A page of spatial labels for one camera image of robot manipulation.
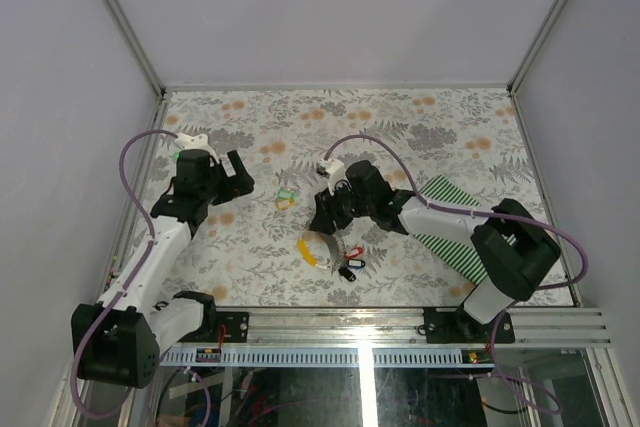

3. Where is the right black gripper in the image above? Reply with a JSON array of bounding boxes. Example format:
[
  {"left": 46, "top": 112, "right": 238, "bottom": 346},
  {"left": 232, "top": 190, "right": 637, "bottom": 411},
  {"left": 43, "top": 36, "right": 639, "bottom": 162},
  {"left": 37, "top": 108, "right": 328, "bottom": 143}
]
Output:
[{"left": 310, "top": 178, "right": 375, "bottom": 236}]

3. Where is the metal key organizer ring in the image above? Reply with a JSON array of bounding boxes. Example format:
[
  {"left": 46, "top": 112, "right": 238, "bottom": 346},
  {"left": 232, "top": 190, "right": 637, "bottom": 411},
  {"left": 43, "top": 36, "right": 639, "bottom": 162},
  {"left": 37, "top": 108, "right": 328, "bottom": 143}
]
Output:
[{"left": 296, "top": 230, "right": 348, "bottom": 270}]

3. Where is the yellow tag key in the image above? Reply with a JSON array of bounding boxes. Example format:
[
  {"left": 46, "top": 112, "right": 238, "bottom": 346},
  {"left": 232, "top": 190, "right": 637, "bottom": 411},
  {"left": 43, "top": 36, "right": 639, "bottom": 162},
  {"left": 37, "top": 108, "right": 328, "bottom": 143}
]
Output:
[{"left": 275, "top": 199, "right": 294, "bottom": 211}]

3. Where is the red tag key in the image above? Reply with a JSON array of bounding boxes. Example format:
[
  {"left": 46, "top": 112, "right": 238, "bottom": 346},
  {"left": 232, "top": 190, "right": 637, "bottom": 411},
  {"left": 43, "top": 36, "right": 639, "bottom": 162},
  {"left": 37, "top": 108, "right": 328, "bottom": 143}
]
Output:
[{"left": 345, "top": 247, "right": 364, "bottom": 259}]

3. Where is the black tag key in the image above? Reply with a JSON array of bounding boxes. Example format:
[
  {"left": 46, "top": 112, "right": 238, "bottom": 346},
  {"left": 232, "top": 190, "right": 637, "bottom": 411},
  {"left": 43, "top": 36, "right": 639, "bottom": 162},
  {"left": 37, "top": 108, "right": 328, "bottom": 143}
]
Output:
[{"left": 338, "top": 267, "right": 356, "bottom": 282}]

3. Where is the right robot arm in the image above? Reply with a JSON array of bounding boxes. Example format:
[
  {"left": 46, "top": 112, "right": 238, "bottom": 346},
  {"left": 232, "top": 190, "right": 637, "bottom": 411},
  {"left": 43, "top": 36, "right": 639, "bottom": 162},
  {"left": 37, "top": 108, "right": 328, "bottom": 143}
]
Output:
[{"left": 310, "top": 159, "right": 560, "bottom": 342}]

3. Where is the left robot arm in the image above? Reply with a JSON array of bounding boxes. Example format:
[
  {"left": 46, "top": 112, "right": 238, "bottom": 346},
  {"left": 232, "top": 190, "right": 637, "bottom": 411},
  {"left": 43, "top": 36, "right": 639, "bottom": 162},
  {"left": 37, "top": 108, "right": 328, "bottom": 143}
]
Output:
[{"left": 71, "top": 149, "right": 254, "bottom": 389}]

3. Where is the light green tag key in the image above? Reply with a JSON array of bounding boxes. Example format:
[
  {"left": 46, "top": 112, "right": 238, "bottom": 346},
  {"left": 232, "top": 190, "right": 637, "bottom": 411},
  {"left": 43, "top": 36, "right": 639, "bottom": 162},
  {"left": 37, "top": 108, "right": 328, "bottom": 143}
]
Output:
[{"left": 277, "top": 189, "right": 296, "bottom": 200}]

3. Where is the green striped cloth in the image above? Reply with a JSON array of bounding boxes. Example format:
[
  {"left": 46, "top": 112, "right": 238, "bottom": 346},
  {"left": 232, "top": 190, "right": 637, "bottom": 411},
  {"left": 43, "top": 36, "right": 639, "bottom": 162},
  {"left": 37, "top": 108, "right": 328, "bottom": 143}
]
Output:
[{"left": 412, "top": 175, "right": 487, "bottom": 284}]

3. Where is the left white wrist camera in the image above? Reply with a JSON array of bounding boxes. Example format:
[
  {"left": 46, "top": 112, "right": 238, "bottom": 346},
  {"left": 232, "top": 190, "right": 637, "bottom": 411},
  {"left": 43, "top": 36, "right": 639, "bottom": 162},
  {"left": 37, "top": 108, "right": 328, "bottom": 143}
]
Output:
[{"left": 175, "top": 133, "right": 219, "bottom": 162}]

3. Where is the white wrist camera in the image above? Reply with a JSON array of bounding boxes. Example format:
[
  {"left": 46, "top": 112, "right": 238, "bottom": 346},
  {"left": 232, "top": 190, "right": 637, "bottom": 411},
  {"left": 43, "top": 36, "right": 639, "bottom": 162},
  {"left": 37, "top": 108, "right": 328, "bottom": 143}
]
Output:
[
  {"left": 175, "top": 133, "right": 219, "bottom": 162},
  {"left": 317, "top": 158, "right": 346, "bottom": 195}
]

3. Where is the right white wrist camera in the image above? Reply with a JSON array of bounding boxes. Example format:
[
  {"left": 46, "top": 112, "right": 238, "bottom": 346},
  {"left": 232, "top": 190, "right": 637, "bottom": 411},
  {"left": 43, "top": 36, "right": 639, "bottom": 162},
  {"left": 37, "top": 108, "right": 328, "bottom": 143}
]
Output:
[{"left": 317, "top": 158, "right": 346, "bottom": 195}]

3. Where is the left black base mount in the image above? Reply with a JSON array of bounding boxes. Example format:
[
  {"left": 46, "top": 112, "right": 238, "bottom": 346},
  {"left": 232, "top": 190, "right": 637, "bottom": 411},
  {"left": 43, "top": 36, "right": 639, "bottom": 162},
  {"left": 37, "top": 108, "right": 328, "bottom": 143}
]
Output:
[{"left": 183, "top": 311, "right": 250, "bottom": 345}]

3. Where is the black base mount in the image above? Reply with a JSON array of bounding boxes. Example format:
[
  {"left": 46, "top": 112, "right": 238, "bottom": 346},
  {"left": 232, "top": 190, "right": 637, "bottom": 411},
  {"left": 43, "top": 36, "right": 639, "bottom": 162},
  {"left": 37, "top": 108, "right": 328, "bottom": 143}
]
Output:
[
  {"left": 422, "top": 307, "right": 515, "bottom": 345},
  {"left": 183, "top": 311, "right": 250, "bottom": 345}
]

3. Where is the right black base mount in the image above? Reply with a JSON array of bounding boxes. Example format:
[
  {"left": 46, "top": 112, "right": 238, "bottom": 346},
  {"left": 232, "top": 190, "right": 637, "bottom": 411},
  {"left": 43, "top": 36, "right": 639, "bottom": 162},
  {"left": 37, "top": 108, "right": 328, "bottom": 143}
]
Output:
[{"left": 422, "top": 307, "right": 515, "bottom": 345}]

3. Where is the blue slotted cable duct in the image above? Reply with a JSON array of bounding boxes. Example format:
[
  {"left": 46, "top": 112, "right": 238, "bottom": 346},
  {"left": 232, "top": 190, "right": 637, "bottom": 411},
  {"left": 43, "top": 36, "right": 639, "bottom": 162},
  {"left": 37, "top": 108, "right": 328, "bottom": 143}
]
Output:
[{"left": 161, "top": 347, "right": 464, "bottom": 368}]

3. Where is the aluminium front rail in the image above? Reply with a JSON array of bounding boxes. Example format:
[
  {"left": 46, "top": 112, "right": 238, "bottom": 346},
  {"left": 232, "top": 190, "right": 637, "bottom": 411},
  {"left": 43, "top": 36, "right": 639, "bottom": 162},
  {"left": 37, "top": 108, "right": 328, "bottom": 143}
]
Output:
[{"left": 242, "top": 307, "right": 612, "bottom": 349}]

